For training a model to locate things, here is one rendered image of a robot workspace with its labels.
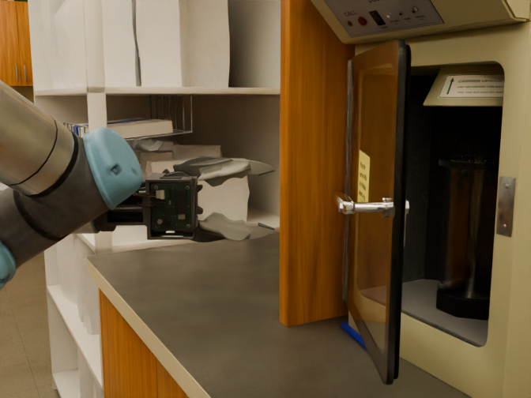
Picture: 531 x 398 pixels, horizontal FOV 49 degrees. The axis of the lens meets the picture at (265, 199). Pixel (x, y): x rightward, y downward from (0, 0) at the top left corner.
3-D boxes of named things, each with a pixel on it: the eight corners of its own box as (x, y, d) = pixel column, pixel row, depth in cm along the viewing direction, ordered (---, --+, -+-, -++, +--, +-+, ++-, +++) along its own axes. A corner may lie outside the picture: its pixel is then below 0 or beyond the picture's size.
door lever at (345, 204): (370, 205, 78) (370, 185, 77) (386, 219, 68) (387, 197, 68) (329, 205, 78) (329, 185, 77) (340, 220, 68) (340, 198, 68)
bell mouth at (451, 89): (482, 105, 95) (483, 70, 94) (585, 106, 80) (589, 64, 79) (397, 105, 87) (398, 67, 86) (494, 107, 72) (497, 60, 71)
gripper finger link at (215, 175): (276, 175, 69) (201, 199, 69) (274, 169, 74) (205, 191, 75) (269, 150, 68) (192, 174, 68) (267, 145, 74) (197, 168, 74)
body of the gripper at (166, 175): (198, 242, 68) (92, 242, 68) (204, 226, 76) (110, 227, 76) (197, 176, 67) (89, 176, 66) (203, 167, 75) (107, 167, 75)
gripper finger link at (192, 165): (238, 184, 73) (171, 205, 73) (238, 182, 75) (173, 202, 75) (226, 148, 72) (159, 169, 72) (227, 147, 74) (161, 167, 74)
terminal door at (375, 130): (349, 302, 99) (355, 57, 92) (393, 391, 68) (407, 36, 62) (344, 302, 98) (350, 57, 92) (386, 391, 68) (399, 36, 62)
